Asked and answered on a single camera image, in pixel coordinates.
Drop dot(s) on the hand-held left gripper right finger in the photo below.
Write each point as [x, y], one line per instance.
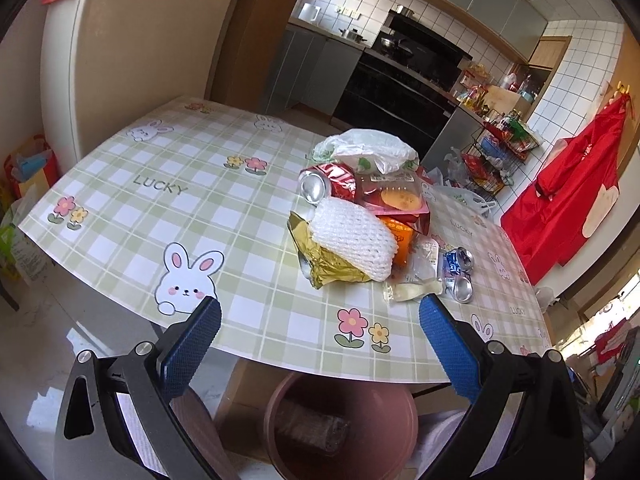
[445, 345]

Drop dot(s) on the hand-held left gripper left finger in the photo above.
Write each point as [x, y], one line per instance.
[192, 345]

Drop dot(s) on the crushed silver can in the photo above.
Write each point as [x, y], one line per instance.
[460, 290]

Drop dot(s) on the crushed blue can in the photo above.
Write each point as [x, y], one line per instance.
[455, 262]

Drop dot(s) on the clear plastic wrapper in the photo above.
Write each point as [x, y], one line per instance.
[425, 260]

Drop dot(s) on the pink plastic bin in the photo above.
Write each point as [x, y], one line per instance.
[400, 435]

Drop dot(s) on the orange snack packet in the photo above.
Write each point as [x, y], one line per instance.
[400, 235]

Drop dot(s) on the white foam fruit net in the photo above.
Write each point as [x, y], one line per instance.
[350, 240]

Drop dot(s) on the gold foil wrapper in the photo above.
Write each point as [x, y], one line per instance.
[325, 265]

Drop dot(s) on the red snack packet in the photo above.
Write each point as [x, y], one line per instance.
[395, 197]

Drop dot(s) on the red soda can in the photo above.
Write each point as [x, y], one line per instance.
[335, 180]

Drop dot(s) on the white plastic bag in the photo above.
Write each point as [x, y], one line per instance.
[370, 145]

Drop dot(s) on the brown round stool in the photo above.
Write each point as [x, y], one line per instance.
[197, 430]

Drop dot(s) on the person's right leg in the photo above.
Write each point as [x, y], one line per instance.
[440, 432]

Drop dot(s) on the person's leg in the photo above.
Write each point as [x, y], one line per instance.
[137, 430]
[440, 432]

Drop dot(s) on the person's left leg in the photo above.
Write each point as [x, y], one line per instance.
[137, 430]

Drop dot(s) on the green checked rabbit tablecloth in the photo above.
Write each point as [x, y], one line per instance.
[150, 210]

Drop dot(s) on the crumpled white bag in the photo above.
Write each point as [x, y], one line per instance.
[454, 165]

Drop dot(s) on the red apron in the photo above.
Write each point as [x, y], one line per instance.
[565, 190]

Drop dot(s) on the green and white bag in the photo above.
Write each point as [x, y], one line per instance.
[20, 250]

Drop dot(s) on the stainless steel cabinet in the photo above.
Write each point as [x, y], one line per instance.
[452, 135]

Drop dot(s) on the red gift bag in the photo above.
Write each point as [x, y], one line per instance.
[30, 170]

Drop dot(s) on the wooden cutting board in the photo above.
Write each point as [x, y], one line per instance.
[502, 100]

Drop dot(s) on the black stove oven unit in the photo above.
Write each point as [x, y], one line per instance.
[390, 95]

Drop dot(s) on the cluster of bottles and packets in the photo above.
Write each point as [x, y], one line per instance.
[480, 85]

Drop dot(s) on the grey kitchen base cabinets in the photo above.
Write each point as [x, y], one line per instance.
[310, 70]

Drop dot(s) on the black range hood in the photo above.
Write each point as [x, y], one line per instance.
[430, 40]

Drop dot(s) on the beige refrigerator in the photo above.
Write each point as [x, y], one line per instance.
[125, 35]

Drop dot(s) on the steel lidded pot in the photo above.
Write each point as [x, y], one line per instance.
[354, 36]

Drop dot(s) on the steel pot on hood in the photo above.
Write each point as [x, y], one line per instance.
[402, 11]

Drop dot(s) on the white kettle jug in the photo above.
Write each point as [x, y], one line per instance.
[308, 12]

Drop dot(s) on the wooden wall cabinet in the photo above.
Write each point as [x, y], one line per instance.
[550, 52]

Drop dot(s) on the wall socket strip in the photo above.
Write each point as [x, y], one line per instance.
[348, 11]

